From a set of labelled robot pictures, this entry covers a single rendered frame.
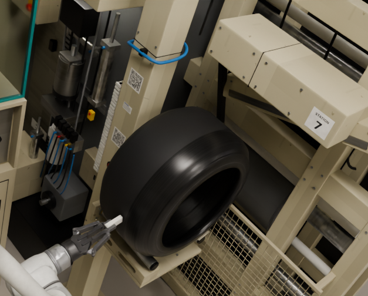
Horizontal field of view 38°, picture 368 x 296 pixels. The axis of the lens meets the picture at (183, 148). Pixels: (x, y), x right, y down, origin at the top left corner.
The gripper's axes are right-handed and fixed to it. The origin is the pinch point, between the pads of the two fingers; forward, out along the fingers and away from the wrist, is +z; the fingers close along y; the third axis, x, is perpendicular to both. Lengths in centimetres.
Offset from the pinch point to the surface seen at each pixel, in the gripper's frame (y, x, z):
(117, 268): 38, 128, 32
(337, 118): -34, -45, 64
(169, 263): -9.4, 42.5, 23.3
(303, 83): -18, -48, 65
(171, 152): -0.8, -23.4, 23.8
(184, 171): -8.8, -21.9, 23.0
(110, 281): 33, 125, 23
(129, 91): 33, -22, 31
